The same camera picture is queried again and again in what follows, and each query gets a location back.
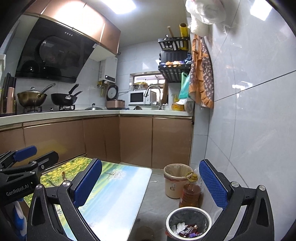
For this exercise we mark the landscape print folding table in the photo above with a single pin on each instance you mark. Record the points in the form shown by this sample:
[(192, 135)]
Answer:
[(113, 204)]

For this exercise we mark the beige lined trash bucket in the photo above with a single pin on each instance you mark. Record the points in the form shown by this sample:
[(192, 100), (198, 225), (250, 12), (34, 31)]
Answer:
[(176, 176)]

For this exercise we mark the blue white striped sleeve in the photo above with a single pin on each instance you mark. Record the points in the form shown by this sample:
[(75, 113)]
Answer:
[(19, 222)]

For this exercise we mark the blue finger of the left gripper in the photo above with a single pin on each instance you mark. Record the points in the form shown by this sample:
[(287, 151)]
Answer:
[(39, 165), (9, 158)]

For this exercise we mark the black frying wok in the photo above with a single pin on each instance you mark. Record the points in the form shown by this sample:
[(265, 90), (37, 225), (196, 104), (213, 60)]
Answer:
[(68, 99)]

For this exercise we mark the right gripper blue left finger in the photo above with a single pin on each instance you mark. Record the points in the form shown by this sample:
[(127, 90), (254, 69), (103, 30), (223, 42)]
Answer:
[(43, 220)]

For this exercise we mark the green plastic bag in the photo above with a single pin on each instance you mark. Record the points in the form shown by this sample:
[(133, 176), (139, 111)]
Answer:
[(185, 83)]

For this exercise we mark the white microwave oven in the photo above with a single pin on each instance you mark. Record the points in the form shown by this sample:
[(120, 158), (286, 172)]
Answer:
[(136, 97)]

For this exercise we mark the black wall dish rack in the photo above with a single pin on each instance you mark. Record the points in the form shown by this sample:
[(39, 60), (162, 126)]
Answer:
[(175, 58)]

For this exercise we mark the yellow seasoning package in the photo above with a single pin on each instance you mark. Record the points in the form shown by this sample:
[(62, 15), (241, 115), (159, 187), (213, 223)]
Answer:
[(176, 106)]

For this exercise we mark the amber cooking oil bottle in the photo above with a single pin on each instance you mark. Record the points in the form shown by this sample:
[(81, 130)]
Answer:
[(191, 191)]

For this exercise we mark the orange patterned apron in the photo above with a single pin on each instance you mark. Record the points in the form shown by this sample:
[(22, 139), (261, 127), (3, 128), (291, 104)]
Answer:
[(201, 82)]

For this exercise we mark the copper rice cooker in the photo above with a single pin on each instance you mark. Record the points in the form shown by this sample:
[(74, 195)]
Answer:
[(111, 98)]

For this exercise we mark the chrome kitchen faucet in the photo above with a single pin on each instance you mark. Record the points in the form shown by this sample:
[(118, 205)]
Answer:
[(151, 96)]

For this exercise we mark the white rimmed trash bin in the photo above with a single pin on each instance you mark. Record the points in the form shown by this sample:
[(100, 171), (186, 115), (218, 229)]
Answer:
[(187, 223)]

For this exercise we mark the white water heater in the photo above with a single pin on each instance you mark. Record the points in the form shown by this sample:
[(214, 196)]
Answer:
[(108, 68)]

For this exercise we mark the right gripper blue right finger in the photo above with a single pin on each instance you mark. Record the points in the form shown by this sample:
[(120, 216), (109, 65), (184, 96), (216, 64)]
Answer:
[(257, 221)]

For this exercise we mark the copper knife block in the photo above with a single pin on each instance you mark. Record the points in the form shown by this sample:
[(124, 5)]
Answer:
[(8, 99)]

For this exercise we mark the steel pot lid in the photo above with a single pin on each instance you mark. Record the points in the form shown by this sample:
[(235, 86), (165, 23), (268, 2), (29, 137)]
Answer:
[(93, 107)]

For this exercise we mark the brass pot with handle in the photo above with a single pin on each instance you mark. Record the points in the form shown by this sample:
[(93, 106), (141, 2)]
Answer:
[(32, 97)]

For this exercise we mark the white plastic bags bundle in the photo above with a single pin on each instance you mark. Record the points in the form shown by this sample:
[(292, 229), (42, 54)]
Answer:
[(203, 14)]

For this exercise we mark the brown kitchen base cabinets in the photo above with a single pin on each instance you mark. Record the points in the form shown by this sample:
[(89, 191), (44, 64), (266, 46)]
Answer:
[(148, 141)]

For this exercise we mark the yellow cling film roll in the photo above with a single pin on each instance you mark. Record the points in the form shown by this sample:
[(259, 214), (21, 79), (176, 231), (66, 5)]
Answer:
[(184, 34)]

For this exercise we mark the black range hood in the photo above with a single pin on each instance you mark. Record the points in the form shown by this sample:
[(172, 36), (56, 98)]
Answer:
[(53, 52)]

